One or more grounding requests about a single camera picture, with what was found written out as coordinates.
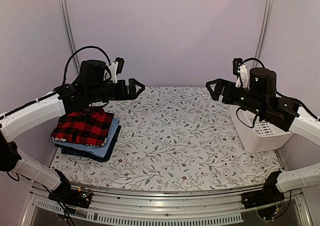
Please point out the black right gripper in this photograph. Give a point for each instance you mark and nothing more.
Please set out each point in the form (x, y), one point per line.
(221, 84)

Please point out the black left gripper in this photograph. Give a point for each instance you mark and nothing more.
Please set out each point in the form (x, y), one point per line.
(123, 93)

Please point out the red black plaid shirt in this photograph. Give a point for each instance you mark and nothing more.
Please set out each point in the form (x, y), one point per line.
(89, 127)

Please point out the dark navy shirt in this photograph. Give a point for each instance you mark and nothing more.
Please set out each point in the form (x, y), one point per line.
(102, 154)

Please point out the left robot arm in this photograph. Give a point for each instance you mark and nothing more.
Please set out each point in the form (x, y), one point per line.
(97, 82)

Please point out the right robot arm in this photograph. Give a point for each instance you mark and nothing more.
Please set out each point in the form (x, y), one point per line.
(258, 95)

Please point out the white plastic basket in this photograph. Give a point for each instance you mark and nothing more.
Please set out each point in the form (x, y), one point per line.
(262, 137)

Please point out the floral patterned table mat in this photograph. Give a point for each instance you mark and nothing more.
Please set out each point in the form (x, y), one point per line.
(172, 139)

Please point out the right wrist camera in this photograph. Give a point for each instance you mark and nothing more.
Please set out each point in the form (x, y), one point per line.
(241, 71)

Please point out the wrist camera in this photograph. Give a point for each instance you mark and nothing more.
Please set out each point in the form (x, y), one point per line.
(116, 68)
(241, 71)

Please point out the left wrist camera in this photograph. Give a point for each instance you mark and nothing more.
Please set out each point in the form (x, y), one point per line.
(116, 68)

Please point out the right aluminium frame post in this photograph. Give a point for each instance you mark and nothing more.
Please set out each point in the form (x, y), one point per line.
(264, 28)

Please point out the aluminium frame post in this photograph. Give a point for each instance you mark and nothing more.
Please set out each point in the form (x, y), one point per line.
(264, 28)
(67, 25)

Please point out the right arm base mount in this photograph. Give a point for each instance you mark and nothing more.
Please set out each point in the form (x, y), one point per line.
(261, 197)

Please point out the left aluminium frame post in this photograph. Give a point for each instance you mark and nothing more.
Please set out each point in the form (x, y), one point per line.
(67, 25)

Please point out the aluminium front rail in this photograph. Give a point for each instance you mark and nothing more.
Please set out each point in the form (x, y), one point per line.
(120, 207)

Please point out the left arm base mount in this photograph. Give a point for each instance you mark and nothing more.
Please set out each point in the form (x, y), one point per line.
(79, 197)

